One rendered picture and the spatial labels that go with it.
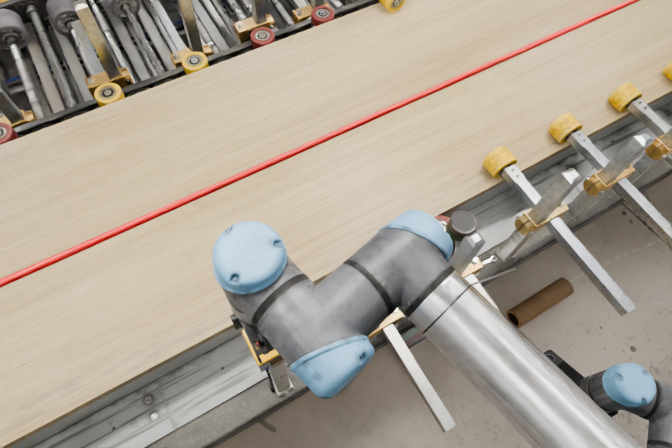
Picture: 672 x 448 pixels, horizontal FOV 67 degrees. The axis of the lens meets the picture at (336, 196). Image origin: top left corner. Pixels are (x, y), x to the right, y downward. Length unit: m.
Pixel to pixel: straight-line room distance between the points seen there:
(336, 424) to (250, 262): 1.66
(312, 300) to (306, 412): 1.63
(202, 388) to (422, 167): 0.88
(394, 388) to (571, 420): 1.65
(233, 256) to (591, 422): 0.37
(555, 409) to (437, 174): 1.02
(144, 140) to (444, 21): 1.07
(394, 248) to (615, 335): 2.05
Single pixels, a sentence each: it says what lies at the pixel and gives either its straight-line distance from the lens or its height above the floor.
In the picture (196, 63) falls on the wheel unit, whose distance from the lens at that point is 1.73.
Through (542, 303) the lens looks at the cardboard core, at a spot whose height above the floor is 0.08.
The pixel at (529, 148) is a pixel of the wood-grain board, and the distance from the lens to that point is 1.62.
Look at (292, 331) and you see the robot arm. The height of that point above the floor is 1.63.
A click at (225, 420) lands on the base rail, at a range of 1.45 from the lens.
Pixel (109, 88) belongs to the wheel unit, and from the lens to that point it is 1.73.
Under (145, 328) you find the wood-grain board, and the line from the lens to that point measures 1.33.
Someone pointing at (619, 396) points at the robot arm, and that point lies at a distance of 1.12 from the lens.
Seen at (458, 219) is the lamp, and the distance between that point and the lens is 1.19.
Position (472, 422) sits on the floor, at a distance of 2.23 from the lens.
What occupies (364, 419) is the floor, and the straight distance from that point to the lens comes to 2.15.
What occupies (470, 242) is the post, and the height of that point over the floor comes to 1.10.
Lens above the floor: 2.13
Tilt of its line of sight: 61 degrees down
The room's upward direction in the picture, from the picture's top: 5 degrees clockwise
